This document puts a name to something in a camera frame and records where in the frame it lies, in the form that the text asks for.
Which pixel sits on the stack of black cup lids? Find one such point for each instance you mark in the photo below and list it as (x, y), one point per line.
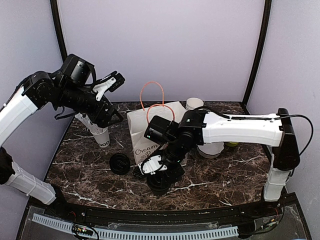
(119, 164)

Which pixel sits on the white paper gift bag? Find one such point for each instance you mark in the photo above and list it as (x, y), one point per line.
(148, 125)

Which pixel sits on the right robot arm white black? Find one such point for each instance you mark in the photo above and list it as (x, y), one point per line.
(204, 126)

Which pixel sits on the right black frame post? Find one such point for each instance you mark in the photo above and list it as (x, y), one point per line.
(258, 52)

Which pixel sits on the stack of paper coffee cups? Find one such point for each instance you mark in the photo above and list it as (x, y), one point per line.
(193, 103)

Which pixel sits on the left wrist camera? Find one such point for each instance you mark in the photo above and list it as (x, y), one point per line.
(108, 83)

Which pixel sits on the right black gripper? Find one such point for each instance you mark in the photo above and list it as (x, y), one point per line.
(174, 175)

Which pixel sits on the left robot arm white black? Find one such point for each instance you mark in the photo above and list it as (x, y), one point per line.
(31, 95)

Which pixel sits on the white paper cup with straws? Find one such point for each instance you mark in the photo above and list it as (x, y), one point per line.
(102, 138)

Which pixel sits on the black frame post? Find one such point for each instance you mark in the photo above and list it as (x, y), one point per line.
(58, 29)
(258, 52)

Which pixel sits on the green bowl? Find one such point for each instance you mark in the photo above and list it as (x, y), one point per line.
(231, 144)

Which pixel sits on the left black frame post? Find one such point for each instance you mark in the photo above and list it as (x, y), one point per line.
(58, 29)

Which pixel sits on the white scalloped dish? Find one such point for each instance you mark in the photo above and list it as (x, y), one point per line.
(210, 150)

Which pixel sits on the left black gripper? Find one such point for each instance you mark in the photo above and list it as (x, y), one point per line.
(103, 121)

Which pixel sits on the bundle of wrapped white straws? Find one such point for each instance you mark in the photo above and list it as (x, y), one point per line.
(92, 127)

